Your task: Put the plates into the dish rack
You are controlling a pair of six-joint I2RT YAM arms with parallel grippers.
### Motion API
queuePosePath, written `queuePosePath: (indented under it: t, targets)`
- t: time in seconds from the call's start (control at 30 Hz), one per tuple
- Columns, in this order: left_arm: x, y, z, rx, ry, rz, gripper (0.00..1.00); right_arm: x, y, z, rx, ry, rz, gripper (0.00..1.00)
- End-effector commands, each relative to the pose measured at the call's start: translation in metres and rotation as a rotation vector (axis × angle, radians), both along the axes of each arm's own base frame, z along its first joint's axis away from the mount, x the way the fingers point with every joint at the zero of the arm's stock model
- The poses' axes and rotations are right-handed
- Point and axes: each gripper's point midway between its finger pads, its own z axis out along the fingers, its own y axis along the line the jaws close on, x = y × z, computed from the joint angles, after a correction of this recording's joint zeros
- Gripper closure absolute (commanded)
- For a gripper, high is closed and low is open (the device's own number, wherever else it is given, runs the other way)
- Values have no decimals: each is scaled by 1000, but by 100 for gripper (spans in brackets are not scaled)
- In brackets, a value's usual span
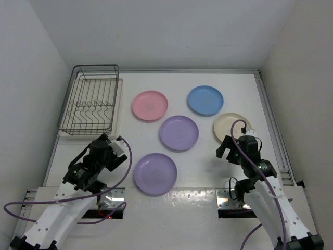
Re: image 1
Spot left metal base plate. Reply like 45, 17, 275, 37
91, 188, 125, 210

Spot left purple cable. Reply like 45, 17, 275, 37
3, 136, 134, 225

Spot beige drip tray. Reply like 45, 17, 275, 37
59, 75, 122, 138

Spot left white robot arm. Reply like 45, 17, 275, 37
10, 133, 133, 249

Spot pink plate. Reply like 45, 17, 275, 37
132, 90, 169, 121

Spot cream plate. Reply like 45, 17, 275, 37
213, 112, 252, 142

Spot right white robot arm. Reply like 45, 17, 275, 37
216, 135, 324, 249

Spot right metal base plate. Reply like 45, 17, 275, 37
215, 188, 251, 210

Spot metal wire dish rack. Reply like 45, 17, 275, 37
58, 64, 122, 137

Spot metal base plate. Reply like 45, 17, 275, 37
215, 188, 251, 210
91, 188, 125, 210

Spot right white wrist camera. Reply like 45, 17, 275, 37
245, 129, 258, 137

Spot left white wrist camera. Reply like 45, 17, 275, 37
108, 136, 126, 157

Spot blue plate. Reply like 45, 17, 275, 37
187, 85, 224, 116

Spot purple plate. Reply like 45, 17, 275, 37
159, 115, 199, 151
134, 153, 177, 196

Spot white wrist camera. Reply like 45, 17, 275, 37
245, 129, 258, 137
108, 136, 126, 157

